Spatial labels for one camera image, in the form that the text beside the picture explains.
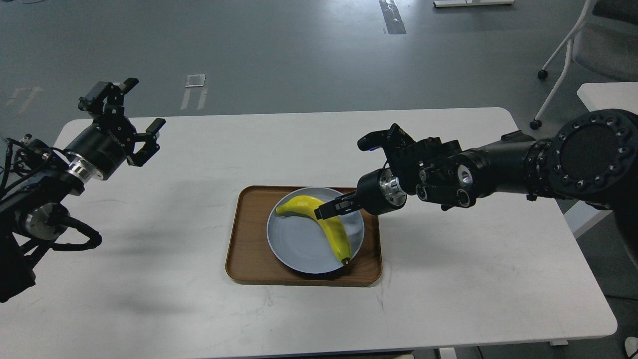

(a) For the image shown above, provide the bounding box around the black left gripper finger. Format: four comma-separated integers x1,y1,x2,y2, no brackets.
78,78,139,123
126,118,166,167

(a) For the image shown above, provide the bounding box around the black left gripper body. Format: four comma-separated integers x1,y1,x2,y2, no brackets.
65,116,136,181

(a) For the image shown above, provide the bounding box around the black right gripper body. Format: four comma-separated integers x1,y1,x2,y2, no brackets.
355,169,407,215

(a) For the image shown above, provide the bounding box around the yellow banana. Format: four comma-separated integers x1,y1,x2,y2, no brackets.
274,195,352,264

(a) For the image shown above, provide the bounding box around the light blue plate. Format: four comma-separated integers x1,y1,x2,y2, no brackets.
266,187,365,274

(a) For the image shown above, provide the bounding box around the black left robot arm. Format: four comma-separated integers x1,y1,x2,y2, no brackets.
0,78,166,303

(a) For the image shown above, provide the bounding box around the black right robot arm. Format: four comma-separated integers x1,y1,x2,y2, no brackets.
314,109,638,263

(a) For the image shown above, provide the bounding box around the white office chair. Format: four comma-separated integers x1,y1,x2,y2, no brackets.
529,0,638,130

